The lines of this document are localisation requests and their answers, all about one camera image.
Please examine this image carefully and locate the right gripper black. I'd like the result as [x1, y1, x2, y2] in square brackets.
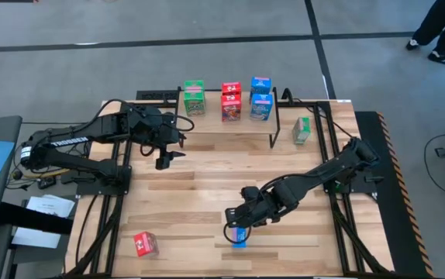
[224, 199, 282, 230]

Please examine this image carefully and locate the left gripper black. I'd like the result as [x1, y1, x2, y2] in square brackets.
[129, 105, 188, 171]

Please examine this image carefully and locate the blue Rice Krispies cereal box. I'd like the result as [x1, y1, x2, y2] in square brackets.
[250, 76, 273, 96]
[232, 227, 248, 250]
[250, 93, 274, 122]

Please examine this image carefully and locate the red Froot Loops cereal box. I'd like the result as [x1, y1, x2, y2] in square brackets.
[133, 231, 160, 259]
[221, 81, 243, 96]
[221, 94, 243, 122]

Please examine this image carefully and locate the wooden shelf with black legs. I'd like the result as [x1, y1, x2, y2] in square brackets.
[172, 87, 281, 150]

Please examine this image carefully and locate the black perforated strip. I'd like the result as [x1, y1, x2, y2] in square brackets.
[136, 88, 185, 102]

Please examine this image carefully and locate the black power adapter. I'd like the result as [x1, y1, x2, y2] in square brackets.
[37, 175, 57, 190]

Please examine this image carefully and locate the white paper sheet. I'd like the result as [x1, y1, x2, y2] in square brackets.
[26, 195, 76, 219]
[11, 227, 61, 250]

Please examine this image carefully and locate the black hazard-striped floor mat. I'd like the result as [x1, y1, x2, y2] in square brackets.
[354, 111, 435, 278]

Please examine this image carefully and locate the black bar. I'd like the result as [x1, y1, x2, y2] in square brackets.
[0, 201, 74, 236]

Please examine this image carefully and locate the person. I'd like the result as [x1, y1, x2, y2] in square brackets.
[405, 0, 445, 67]

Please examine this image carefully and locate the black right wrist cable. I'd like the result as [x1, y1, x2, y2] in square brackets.
[222, 222, 253, 246]

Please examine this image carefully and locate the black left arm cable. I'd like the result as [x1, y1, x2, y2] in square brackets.
[94, 98, 195, 156]

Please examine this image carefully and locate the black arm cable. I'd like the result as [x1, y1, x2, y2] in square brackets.
[94, 98, 195, 156]
[281, 88, 354, 139]

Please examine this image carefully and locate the yellow cable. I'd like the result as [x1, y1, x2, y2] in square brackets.
[11, 167, 74, 181]

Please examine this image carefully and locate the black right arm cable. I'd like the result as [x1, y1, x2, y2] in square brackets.
[281, 88, 354, 139]

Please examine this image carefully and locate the black aluminium table frame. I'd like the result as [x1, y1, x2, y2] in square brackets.
[53, 98, 396, 279]

